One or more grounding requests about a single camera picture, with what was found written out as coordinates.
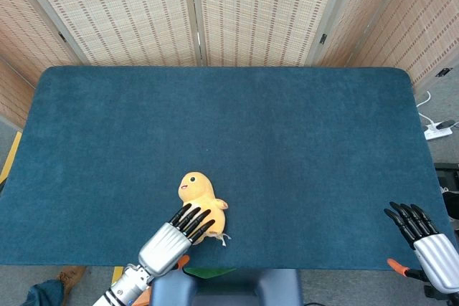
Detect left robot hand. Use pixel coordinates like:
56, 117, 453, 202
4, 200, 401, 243
138, 203, 216, 277

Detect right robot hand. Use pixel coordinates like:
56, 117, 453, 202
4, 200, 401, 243
384, 201, 459, 295

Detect yellow plush toy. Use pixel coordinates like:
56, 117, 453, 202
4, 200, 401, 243
178, 171, 232, 248

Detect green plate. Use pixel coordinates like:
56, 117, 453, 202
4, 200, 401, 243
184, 266, 238, 279

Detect yellow floor tape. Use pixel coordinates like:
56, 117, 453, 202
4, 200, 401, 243
0, 130, 23, 186
110, 266, 125, 285

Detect black equipment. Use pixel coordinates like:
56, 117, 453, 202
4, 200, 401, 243
433, 162, 459, 221

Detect dark blue robot torso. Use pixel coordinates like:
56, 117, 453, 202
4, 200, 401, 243
149, 269, 303, 306

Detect brown shoe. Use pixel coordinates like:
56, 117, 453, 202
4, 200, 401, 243
56, 266, 87, 295

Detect white power strip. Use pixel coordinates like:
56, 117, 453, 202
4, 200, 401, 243
424, 125, 455, 141

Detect blue jeans leg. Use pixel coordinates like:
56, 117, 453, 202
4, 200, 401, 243
24, 279, 66, 306

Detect blue table cover cloth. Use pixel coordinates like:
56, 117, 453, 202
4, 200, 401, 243
0, 65, 459, 272

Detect woven bamboo screen panel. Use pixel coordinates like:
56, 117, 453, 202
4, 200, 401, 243
189, 0, 354, 67
9, 0, 202, 67
306, 0, 413, 67
0, 57, 37, 130
349, 0, 459, 88
0, 0, 82, 87

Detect white power cable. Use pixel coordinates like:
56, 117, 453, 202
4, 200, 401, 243
415, 90, 440, 128

